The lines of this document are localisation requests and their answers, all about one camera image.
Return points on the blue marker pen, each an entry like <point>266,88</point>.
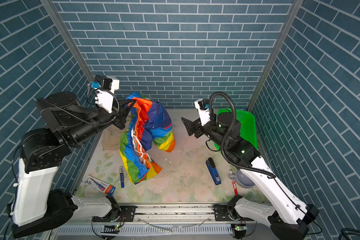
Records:
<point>122,179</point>

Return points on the multicolour shorts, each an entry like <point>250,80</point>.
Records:
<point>150,125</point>

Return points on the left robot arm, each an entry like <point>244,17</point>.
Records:
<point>37,208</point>

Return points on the beige shorts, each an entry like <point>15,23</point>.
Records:
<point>111,140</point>

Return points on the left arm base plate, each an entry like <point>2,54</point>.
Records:
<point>126,214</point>

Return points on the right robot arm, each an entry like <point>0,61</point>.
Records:
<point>287,216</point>

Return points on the green plastic basket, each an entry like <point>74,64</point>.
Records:
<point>248,125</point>

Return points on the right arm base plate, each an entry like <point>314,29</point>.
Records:
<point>224,213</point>

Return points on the red marker pen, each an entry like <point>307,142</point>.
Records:
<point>232,177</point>

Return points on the aluminium front rail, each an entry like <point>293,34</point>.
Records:
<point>172,214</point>

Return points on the white cable tie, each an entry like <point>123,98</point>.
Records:
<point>169,228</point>

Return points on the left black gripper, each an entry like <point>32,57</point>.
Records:
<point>119,116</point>

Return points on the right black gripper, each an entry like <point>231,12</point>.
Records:
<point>191,127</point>

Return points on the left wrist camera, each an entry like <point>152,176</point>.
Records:
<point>105,88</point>

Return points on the red blue small packet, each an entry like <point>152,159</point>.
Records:
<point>98,185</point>

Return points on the grey bowl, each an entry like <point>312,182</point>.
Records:
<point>243,181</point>

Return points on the blue stapler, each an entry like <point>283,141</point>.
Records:
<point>213,171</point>

